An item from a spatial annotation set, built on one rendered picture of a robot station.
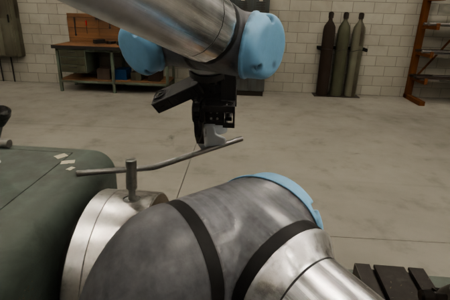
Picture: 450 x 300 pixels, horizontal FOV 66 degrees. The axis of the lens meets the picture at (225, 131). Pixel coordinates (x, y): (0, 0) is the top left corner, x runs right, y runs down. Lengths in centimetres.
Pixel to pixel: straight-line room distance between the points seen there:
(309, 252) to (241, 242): 6
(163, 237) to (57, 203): 47
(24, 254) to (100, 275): 35
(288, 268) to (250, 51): 21
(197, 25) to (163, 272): 21
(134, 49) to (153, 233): 26
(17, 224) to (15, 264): 7
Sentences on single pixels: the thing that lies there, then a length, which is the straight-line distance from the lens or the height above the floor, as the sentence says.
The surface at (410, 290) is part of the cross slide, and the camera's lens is 103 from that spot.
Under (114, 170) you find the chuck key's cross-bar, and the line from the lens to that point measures 70.
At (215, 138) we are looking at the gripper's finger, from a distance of 71.
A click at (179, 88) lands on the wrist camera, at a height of 146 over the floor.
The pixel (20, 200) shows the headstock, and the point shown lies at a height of 125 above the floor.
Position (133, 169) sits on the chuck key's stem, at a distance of 70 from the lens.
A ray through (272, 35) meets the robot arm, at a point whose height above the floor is 158.
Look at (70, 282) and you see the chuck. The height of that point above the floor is 115.
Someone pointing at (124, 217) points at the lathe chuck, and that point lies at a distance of 69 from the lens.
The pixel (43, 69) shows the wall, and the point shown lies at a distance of 838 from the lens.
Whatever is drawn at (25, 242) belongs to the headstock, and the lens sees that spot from 68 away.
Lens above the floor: 160
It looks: 20 degrees down
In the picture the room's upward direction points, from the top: 2 degrees clockwise
